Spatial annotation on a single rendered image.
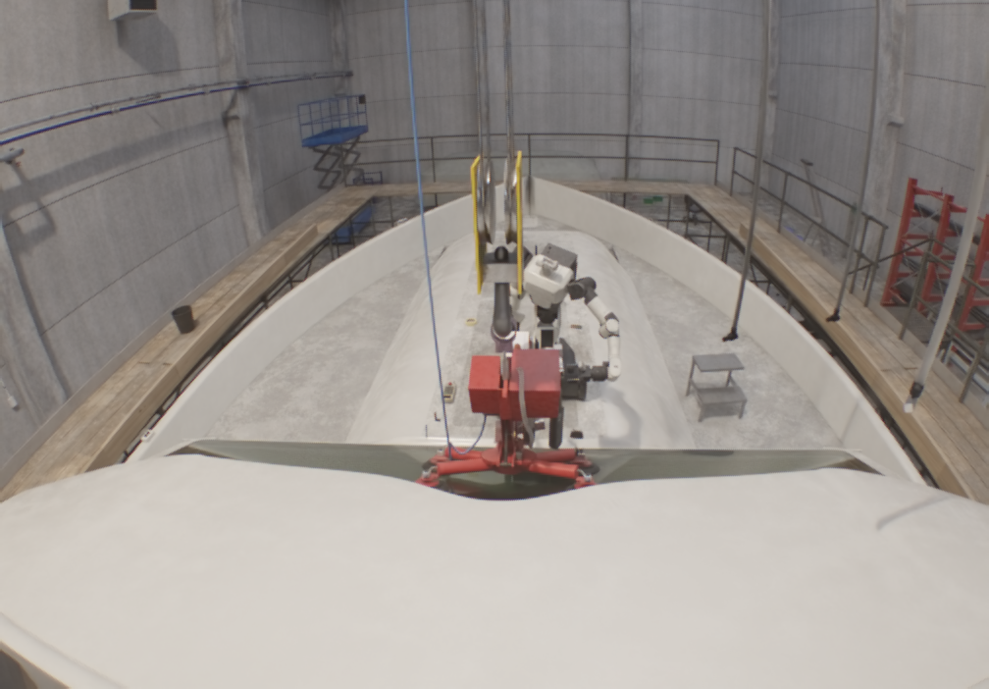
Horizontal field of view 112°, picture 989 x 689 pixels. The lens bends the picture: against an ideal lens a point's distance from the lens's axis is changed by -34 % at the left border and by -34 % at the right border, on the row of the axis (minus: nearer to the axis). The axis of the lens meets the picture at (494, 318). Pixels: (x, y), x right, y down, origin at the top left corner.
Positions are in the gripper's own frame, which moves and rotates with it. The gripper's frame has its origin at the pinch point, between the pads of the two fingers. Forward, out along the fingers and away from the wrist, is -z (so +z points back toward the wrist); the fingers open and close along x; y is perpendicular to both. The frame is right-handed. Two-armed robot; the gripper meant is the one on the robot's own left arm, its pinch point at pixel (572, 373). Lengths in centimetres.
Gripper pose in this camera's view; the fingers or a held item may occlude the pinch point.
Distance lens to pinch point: 278.3
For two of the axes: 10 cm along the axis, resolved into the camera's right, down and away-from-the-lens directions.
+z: 10.0, 0.0, -0.8
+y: -0.6, -7.1, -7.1
